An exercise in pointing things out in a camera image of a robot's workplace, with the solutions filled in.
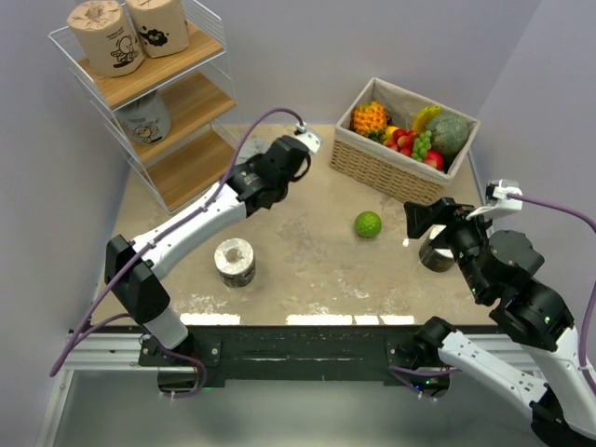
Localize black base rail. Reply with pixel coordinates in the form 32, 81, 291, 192
139, 323, 513, 397

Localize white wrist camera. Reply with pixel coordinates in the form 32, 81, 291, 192
467, 179, 522, 221
293, 123, 323, 155

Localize dark grey towel roll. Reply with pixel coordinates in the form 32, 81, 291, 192
237, 137, 271, 165

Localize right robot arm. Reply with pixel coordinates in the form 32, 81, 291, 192
399, 197, 595, 446

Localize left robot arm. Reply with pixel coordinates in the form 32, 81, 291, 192
104, 131, 321, 365

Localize pineapple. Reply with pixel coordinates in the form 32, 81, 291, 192
350, 101, 387, 138

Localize brown paper towel roll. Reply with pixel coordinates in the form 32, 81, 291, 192
67, 1, 144, 77

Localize white wire wooden shelf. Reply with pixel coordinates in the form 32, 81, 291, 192
48, 1, 239, 213

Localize white and grey towel roll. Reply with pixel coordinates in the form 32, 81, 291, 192
214, 238, 256, 288

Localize grey paper towel roll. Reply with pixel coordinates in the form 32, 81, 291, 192
115, 90, 171, 145

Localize green bumpy citrus fruit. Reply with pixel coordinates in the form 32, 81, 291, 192
354, 211, 382, 238

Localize woven fruit basket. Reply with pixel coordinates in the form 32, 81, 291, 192
330, 77, 481, 204

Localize yellow banana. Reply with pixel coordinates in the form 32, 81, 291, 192
411, 105, 441, 135

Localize green melon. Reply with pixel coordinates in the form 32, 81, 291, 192
426, 114, 469, 158

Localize aluminium frame rail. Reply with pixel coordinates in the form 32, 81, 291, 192
60, 328, 143, 372

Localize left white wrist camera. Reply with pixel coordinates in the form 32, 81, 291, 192
293, 123, 323, 155

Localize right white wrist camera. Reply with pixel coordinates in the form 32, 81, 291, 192
467, 179, 522, 221

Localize brown roll with black print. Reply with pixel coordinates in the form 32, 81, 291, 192
126, 0, 190, 59

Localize red apples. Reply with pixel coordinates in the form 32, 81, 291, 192
383, 128, 444, 170

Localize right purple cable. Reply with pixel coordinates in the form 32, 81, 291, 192
507, 194, 596, 397

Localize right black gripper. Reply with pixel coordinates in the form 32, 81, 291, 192
402, 194, 501, 297

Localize green grapes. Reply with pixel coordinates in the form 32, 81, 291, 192
412, 130, 432, 162

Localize white paper towel roll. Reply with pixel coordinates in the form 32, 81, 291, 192
418, 225, 454, 273

